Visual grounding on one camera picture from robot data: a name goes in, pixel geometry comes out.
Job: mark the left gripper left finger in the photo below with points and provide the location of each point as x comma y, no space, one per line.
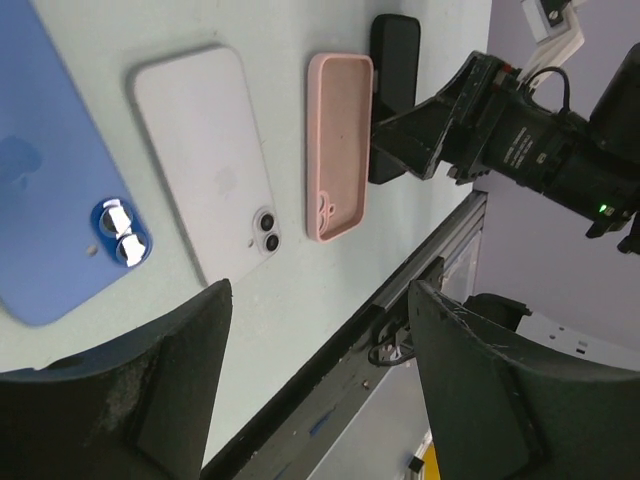
136,407

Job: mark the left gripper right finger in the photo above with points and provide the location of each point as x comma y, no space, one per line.
501,406

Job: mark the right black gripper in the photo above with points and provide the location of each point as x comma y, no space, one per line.
482,120

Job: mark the pink phone case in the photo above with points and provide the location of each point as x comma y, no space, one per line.
338,127

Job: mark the blue phone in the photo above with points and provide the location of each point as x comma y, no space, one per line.
69,226

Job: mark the white phone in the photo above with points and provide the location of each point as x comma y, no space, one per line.
194,110

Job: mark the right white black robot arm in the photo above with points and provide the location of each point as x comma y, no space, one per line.
596,159

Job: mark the aluminium front rail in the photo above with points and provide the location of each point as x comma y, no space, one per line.
448,240

